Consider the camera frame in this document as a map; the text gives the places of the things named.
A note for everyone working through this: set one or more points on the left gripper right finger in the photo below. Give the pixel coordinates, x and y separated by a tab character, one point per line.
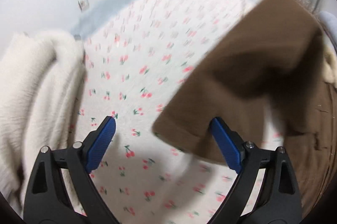
265	189

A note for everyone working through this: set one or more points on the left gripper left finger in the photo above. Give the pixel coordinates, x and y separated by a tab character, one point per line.
47	200

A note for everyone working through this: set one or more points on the brown coat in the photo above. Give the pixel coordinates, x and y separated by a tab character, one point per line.
272	57

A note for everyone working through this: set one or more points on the cream fluffy garment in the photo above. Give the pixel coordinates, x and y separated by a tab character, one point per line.
40	78

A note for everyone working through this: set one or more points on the cherry print white blanket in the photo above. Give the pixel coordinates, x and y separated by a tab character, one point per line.
135	63

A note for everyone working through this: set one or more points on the light blue folded blanket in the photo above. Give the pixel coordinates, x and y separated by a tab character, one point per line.
328	20

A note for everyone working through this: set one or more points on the white wall socket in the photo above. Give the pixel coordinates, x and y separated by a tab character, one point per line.
83	5

